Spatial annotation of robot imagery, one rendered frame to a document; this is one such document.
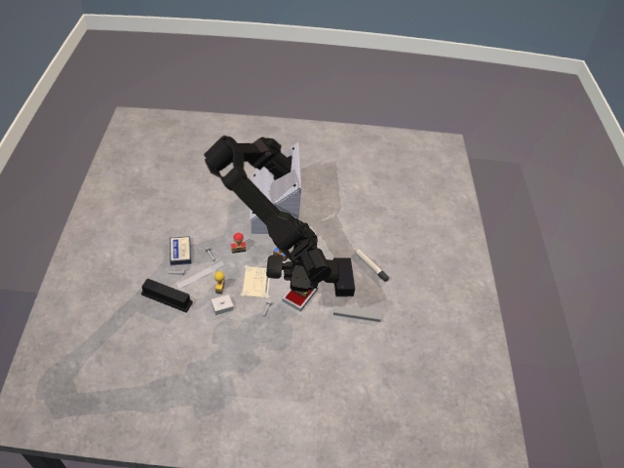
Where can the cream paper card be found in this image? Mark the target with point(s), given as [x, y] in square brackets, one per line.
[255, 282]

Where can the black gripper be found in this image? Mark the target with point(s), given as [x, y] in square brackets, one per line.
[275, 266]

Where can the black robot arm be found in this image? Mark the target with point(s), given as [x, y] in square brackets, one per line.
[285, 230]

